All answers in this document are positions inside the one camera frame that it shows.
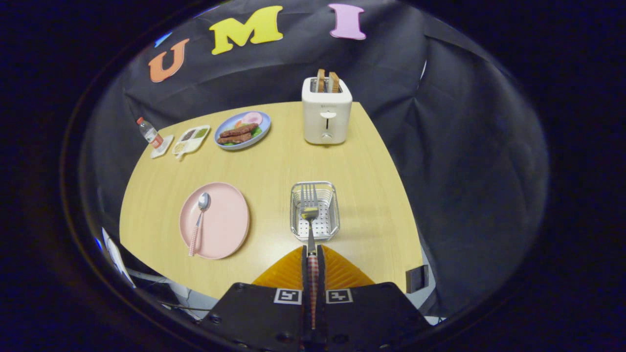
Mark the black block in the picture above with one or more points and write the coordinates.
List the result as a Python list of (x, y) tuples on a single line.
[(417, 279)]

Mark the clear plastic water bottle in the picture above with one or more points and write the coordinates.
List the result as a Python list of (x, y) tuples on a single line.
[(151, 134)]

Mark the white toaster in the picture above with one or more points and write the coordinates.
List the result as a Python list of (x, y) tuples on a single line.
[(325, 105)]

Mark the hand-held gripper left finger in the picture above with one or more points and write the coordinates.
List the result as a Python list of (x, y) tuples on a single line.
[(305, 303)]

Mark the white divided grain dish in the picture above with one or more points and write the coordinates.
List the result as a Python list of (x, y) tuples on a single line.
[(189, 145)]

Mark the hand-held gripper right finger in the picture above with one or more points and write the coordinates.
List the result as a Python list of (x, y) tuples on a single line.
[(321, 303)]

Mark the toasted bread slice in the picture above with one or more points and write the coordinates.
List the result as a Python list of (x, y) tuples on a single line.
[(320, 80), (333, 82)]

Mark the brown meat strip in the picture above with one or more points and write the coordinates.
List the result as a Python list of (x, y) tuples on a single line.
[(234, 139), (239, 130)]

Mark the pink ham slice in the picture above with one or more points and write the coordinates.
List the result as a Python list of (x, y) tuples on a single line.
[(252, 118)]

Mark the pink round plate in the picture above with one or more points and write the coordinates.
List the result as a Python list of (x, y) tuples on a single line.
[(225, 225)]

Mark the white sheet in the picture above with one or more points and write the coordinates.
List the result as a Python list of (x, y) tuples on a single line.
[(117, 256)]

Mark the white square coaster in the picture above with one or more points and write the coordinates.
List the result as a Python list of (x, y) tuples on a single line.
[(165, 149)]

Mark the blue food plate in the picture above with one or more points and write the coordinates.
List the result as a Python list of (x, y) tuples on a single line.
[(261, 133)]

